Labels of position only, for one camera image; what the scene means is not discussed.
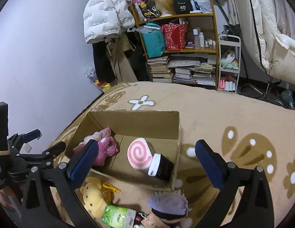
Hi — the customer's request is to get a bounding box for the yellow plush dog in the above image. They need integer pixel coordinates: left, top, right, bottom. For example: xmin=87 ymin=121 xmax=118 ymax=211
xmin=80 ymin=177 xmax=121 ymax=219

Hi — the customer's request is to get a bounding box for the pink plush bear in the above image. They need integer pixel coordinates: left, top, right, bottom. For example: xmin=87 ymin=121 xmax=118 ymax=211
xmin=73 ymin=127 xmax=120 ymax=166

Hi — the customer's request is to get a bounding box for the green tissue pack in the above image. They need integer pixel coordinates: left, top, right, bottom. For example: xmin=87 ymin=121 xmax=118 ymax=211
xmin=102 ymin=205 xmax=137 ymax=228

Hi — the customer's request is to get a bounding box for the pink swirl roll plush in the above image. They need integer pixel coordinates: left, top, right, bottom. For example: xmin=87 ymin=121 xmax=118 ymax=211
xmin=127 ymin=137 xmax=174 ymax=183

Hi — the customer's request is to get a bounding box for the white-haired plush doll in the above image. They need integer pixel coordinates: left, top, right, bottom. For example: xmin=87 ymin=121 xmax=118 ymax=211
xmin=147 ymin=189 xmax=192 ymax=227

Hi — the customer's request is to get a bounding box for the left hand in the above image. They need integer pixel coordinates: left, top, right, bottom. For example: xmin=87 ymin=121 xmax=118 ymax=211
xmin=0 ymin=186 xmax=17 ymax=212

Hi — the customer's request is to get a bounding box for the beige patterned rug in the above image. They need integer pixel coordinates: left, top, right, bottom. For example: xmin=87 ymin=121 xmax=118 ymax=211
xmin=58 ymin=82 xmax=295 ymax=225

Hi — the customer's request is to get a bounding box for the plastic bag of toys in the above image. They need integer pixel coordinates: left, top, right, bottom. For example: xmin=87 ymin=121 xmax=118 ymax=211
xmin=84 ymin=65 xmax=111 ymax=93

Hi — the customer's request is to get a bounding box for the black coat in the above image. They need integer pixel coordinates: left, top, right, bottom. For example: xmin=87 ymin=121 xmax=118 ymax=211
xmin=92 ymin=41 xmax=116 ymax=83

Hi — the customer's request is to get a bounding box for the beige trench coat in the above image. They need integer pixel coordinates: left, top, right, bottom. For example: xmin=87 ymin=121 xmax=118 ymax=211
xmin=107 ymin=38 xmax=138 ymax=84

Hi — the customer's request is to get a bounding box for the cardboard box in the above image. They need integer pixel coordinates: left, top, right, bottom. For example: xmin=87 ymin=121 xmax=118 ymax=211
xmin=65 ymin=110 xmax=180 ymax=191

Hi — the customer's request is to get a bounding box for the stack of books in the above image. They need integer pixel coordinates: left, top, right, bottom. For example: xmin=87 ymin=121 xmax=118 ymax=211
xmin=147 ymin=56 xmax=173 ymax=83

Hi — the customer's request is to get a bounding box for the white puffer jacket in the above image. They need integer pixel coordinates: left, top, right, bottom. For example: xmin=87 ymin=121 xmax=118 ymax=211
xmin=83 ymin=0 xmax=135 ymax=44

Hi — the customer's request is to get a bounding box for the teal bag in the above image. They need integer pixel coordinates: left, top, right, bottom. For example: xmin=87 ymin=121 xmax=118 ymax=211
xmin=138 ymin=23 xmax=166 ymax=58

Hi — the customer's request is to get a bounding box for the wooden bookshelf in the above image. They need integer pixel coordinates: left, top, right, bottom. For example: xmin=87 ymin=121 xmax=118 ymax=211
xmin=131 ymin=0 xmax=219 ymax=89

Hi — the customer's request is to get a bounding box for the red patterned bag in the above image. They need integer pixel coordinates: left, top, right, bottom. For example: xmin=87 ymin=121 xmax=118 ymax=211
xmin=161 ymin=23 xmax=188 ymax=51

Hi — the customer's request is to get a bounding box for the white rolling cart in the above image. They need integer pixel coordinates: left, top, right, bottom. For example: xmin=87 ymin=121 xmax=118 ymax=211
xmin=217 ymin=34 xmax=241 ymax=93

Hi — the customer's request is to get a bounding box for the blonde wig head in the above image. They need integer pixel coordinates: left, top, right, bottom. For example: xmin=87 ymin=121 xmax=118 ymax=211
xmin=154 ymin=0 xmax=176 ymax=17

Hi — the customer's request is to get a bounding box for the black box marked 40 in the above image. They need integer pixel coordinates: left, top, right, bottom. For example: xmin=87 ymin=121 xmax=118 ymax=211
xmin=173 ymin=0 xmax=193 ymax=14

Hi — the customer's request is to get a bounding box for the cream padded chair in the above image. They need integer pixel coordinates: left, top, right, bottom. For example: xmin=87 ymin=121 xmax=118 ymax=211
xmin=234 ymin=0 xmax=295 ymax=85

